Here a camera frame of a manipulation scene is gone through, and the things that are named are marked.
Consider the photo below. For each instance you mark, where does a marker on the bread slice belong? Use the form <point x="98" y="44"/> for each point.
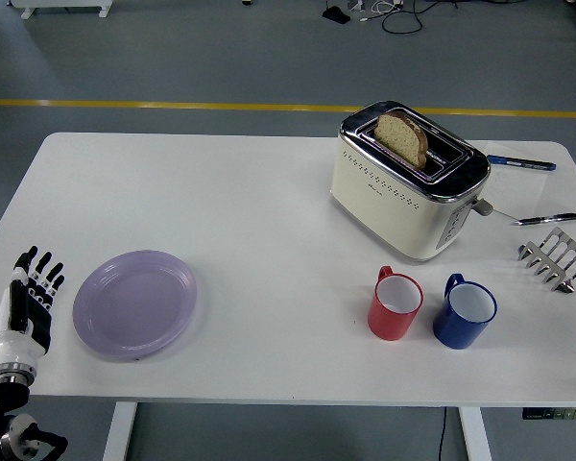
<point x="400" y="137"/>

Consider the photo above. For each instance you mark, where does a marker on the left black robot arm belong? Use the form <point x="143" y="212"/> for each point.
<point x="5" y="391"/>

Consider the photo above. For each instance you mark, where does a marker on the cream and chrome toaster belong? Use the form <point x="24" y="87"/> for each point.
<point x="389" y="211"/>

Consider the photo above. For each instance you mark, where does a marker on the yellow floor tape line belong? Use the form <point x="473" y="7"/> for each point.
<point x="173" y="105"/>

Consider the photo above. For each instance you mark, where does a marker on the black ballpoint pen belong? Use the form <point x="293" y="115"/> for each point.
<point x="549" y="219"/>

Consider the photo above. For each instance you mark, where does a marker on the blue marker pen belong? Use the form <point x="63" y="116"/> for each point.
<point x="520" y="162"/>

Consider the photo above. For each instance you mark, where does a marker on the red enamel mug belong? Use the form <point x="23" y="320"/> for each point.
<point x="389" y="324"/>

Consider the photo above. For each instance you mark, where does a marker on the purple plastic plate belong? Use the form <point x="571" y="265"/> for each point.
<point x="134" y="307"/>

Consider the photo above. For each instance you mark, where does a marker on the white table leg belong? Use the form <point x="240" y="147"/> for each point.
<point x="475" y="434"/>
<point x="119" y="432"/>

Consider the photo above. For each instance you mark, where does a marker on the metal toast rack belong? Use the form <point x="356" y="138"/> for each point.
<point x="554" y="261"/>

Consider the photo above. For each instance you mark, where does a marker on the blue enamel mug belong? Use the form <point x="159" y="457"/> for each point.
<point x="453" y="331"/>

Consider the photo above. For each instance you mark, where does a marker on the white furniture base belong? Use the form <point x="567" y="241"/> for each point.
<point x="60" y="6"/>

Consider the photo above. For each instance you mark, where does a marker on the white paper sheet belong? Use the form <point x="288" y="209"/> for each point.
<point x="516" y="189"/>

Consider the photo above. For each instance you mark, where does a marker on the black table control panel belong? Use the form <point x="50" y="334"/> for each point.
<point x="559" y="413"/>

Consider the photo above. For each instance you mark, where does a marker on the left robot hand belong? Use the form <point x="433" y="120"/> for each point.
<point x="10" y="343"/>

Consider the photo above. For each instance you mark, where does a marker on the black floor pedal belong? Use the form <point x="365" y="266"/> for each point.
<point x="336" y="14"/>

